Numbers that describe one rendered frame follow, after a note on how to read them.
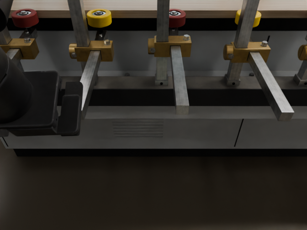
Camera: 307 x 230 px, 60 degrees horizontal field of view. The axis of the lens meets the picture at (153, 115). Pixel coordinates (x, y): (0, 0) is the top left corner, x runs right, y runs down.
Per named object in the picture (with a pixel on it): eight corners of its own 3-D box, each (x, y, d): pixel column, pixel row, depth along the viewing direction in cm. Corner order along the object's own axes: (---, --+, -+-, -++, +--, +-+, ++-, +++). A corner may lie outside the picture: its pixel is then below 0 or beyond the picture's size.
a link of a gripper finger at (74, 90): (45, 108, 38) (14, 73, 30) (95, 106, 39) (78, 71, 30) (39, 154, 36) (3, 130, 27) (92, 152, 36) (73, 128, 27)
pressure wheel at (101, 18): (88, 41, 97) (82, 9, 89) (108, 36, 100) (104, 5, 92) (97, 50, 92) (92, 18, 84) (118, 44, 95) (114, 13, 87)
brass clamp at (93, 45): (112, 62, 86) (110, 48, 82) (70, 62, 86) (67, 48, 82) (114, 53, 90) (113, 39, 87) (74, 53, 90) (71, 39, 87)
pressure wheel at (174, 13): (157, 40, 98) (158, 8, 90) (177, 36, 100) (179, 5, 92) (166, 50, 92) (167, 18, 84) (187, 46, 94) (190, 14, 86)
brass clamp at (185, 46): (190, 58, 85) (192, 43, 81) (148, 58, 85) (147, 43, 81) (188, 48, 89) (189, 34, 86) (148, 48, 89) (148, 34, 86)
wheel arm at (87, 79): (86, 122, 65) (82, 109, 62) (71, 122, 65) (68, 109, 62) (108, 39, 97) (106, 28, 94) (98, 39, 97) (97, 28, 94)
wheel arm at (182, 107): (188, 117, 64) (190, 103, 61) (174, 117, 64) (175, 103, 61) (177, 35, 96) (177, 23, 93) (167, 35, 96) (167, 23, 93)
